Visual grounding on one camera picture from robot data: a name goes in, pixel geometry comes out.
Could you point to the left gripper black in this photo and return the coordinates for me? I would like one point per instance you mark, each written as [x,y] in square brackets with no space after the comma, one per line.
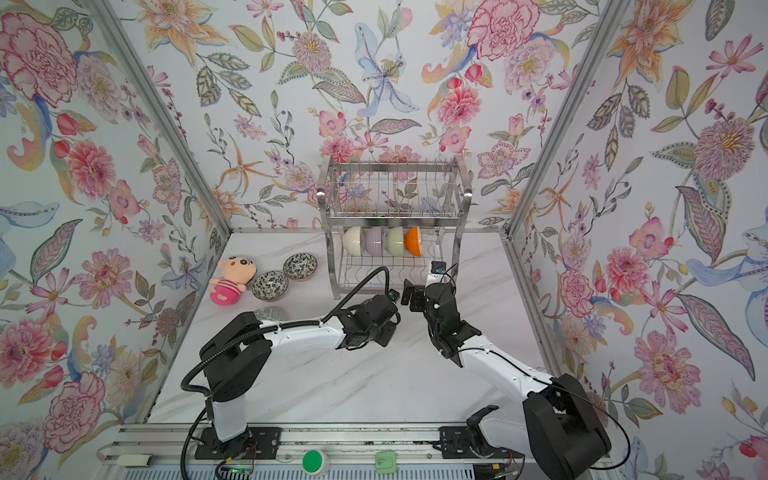
[391,330]

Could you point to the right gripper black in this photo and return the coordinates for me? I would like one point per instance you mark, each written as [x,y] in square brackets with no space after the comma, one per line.
[420,297]

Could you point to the orange white bowl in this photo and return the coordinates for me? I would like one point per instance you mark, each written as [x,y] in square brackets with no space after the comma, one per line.
[413,242]

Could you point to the green bowl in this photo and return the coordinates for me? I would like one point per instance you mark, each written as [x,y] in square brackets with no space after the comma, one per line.
[394,242]

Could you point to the purple bowl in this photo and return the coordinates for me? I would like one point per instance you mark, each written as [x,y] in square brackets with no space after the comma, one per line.
[373,241]

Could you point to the cream bowl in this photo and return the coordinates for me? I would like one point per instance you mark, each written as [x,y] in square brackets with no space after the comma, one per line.
[352,241]

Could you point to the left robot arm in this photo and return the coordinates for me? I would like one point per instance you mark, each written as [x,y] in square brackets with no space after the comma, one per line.
[233,359]

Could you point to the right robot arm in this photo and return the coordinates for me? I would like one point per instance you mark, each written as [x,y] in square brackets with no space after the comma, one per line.
[547,418]

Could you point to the stainless steel dish rack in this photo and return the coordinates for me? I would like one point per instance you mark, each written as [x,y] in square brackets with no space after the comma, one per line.
[434,194]

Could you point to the light green square button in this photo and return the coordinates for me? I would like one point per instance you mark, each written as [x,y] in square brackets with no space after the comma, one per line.
[386,462]

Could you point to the pink plush doll toy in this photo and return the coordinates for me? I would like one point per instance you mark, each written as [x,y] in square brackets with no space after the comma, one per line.
[236,273]

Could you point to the green round button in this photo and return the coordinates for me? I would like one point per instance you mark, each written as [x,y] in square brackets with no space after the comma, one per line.
[315,463]

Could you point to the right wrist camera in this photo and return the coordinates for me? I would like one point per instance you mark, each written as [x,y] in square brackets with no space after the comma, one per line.
[436,272]

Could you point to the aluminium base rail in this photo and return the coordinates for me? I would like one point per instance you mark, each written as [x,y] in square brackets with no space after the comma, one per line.
[275,451]

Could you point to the aluminium right corner post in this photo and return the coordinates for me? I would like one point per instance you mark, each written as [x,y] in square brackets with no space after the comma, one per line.
[606,27]

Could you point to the aluminium corner post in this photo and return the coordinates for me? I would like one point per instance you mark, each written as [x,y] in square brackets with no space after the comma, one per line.
[114,34]
[606,27]

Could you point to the aluminium left corner post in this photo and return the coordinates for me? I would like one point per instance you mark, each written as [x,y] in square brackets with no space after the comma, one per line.
[114,34]

